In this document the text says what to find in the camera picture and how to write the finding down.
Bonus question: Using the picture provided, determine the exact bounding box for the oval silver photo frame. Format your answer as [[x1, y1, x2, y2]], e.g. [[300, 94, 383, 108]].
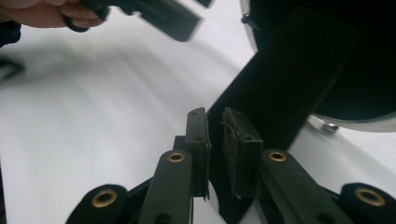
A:
[[205, 0, 396, 224]]

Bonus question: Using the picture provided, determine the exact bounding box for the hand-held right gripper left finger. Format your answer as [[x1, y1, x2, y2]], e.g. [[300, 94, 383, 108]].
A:
[[173, 106, 213, 202]]

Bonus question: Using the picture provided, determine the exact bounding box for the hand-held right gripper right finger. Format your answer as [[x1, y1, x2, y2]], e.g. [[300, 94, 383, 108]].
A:
[[221, 106, 264, 200]]

